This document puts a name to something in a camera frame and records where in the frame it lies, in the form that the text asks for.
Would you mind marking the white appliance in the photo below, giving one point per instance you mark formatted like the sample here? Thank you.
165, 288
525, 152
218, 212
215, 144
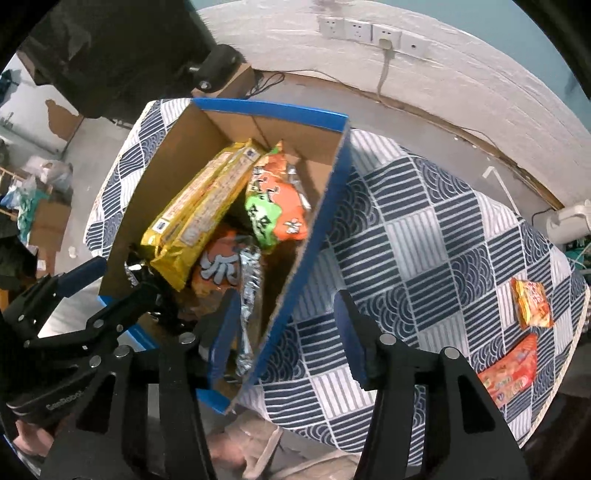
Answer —
570, 221

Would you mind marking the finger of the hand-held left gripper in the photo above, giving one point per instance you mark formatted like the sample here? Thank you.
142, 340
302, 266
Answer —
81, 277
134, 304

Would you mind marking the small orange yellow snack packet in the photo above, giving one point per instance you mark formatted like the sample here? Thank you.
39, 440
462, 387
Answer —
533, 302

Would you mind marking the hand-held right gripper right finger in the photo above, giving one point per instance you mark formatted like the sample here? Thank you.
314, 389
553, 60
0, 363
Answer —
355, 350

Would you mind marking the orange and green snack packet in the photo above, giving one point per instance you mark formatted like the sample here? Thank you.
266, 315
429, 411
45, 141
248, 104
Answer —
277, 207

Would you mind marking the navy white patterned tablecloth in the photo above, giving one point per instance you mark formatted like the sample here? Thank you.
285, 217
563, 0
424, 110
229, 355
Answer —
415, 258

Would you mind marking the person's left hand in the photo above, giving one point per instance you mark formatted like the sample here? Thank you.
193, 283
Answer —
32, 438

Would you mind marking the brown cardboard carton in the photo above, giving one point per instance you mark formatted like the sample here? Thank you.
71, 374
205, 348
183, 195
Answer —
48, 224

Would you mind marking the blue cardboard box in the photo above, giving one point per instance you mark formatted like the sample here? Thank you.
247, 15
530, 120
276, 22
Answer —
318, 230

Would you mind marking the crumpled plastic bag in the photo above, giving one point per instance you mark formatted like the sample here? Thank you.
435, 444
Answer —
286, 452

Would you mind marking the long gold snack packet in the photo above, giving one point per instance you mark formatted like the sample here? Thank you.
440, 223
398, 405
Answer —
221, 194
171, 221

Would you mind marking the orange silver snack packet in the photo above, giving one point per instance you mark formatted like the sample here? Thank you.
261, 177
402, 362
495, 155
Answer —
217, 272

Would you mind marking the black chair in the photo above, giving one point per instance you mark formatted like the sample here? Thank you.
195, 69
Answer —
115, 50

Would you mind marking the white wall socket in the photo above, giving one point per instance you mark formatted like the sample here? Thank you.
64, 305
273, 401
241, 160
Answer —
358, 31
414, 45
387, 34
331, 27

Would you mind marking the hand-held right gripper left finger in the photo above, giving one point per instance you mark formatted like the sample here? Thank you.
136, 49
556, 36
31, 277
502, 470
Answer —
221, 341

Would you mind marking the red snack packet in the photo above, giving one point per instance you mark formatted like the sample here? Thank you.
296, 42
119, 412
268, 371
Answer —
510, 374

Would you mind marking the clear plastic bag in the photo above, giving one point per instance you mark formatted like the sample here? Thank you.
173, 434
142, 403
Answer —
51, 173

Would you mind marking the white plastic pipe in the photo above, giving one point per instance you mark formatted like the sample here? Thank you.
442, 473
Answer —
501, 184

